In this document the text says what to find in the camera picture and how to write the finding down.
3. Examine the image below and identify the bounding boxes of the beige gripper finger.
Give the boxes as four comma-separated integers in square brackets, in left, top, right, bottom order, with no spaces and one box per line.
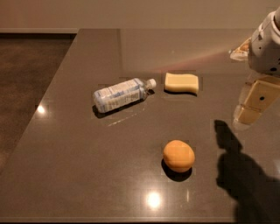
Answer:
[233,76,280,130]
[229,38,251,61]

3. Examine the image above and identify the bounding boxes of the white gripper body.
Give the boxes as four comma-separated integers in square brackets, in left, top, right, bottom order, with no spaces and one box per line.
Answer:
[248,7,280,76]

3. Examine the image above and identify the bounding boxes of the clear blue-label plastic bottle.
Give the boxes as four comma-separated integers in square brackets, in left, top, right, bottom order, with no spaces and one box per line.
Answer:
[93,78,157,114]

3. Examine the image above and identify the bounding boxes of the yellow sponge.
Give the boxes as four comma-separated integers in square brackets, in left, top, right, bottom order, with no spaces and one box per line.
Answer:
[164,73,199,95]

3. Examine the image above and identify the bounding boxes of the orange fruit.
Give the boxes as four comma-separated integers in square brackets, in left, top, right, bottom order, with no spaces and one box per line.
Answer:
[163,140,195,173]

